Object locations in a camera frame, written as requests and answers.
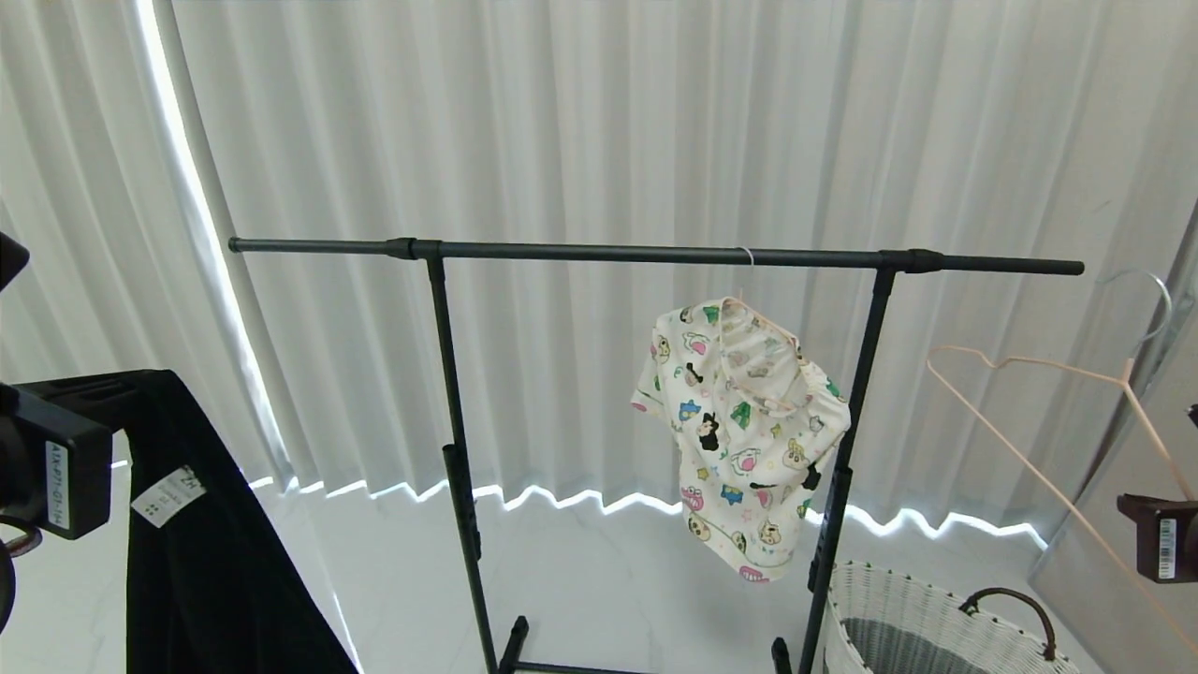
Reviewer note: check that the white laundry basket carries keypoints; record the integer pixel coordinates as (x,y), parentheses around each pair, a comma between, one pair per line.
(917,608)

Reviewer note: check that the white curtain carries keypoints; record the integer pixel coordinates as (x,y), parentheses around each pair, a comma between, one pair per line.
(562,122)

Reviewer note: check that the black clothes rack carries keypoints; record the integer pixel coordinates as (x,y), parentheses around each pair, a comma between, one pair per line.
(655,254)

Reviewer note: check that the pink clothes hanger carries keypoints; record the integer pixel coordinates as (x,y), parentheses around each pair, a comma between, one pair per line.
(747,267)
(1058,367)

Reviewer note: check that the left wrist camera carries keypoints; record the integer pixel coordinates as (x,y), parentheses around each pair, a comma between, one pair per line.
(9,257)

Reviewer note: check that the black garment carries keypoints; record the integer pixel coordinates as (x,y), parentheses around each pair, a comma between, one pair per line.
(215,580)

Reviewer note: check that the cream printed garment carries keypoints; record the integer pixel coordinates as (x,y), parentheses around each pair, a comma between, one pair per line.
(749,487)

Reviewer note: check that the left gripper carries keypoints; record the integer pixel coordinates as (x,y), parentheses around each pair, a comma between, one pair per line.
(80,468)

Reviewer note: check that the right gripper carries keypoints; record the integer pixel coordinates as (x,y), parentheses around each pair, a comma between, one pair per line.
(1175,543)

